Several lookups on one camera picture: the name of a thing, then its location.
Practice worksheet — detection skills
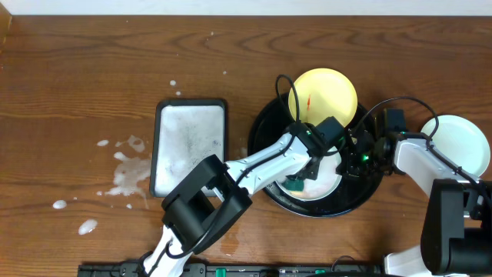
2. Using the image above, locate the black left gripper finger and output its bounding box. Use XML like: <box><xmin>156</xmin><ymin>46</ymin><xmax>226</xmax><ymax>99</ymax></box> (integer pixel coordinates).
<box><xmin>305</xmin><ymin>156</ymin><xmax>323</xmax><ymax>180</ymax></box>
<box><xmin>288</xmin><ymin>171</ymin><xmax>314</xmax><ymax>181</ymax></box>

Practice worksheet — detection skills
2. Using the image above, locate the green yellow sponge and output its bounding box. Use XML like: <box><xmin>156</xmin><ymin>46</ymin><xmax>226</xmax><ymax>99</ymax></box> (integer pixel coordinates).
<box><xmin>283</xmin><ymin>178</ymin><xmax>304</xmax><ymax>192</ymax></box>

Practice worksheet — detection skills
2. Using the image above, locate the light blue plate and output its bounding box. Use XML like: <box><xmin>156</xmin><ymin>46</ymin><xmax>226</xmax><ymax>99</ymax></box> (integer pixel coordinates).
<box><xmin>275</xmin><ymin>153</ymin><xmax>342</xmax><ymax>202</ymax></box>

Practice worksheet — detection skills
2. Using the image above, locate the white plate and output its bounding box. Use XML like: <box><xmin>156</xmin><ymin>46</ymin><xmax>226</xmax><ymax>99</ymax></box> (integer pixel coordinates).
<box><xmin>433</xmin><ymin>115</ymin><xmax>491</xmax><ymax>176</ymax></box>

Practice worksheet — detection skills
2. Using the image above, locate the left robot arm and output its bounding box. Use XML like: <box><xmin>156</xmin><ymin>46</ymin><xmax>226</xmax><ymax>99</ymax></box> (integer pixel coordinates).
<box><xmin>141</xmin><ymin>123</ymin><xmax>336</xmax><ymax>276</ymax></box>

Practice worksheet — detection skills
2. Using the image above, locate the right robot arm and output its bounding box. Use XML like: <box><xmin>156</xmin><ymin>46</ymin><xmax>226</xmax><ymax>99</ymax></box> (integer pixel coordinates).
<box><xmin>363</xmin><ymin>132</ymin><xmax>491</xmax><ymax>276</ymax></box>

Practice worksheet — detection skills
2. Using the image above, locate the round black tray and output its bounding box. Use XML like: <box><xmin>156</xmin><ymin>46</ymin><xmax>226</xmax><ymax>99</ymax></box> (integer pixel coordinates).
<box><xmin>248</xmin><ymin>99</ymin><xmax>383</xmax><ymax>218</ymax></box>

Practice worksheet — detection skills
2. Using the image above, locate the rectangular black soap tray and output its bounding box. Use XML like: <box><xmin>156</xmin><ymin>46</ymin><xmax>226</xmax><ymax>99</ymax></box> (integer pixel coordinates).
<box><xmin>149</xmin><ymin>98</ymin><xmax>228</xmax><ymax>198</ymax></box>

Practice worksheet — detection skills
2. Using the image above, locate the yellow plate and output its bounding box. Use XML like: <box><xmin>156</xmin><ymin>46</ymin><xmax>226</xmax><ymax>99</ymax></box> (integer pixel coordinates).
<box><xmin>294</xmin><ymin>68</ymin><xmax>358</xmax><ymax>127</ymax></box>

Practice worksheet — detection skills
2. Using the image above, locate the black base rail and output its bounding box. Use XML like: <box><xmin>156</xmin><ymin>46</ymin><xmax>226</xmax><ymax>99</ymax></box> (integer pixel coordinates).
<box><xmin>77</xmin><ymin>262</ymin><xmax>386</xmax><ymax>277</ymax></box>

